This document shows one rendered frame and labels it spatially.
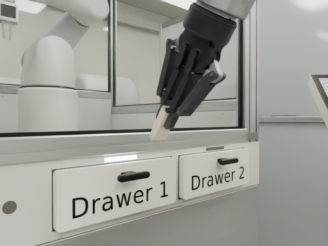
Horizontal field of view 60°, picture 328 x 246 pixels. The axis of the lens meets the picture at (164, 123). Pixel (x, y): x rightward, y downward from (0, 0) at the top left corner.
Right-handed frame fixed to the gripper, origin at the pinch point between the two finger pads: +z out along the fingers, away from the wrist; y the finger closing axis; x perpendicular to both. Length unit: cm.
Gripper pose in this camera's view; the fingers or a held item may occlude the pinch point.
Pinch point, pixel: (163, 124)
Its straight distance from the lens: 50.3
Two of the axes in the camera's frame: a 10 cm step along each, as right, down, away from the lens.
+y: -5.4, -5.8, 6.1
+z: -3.8, 8.1, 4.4
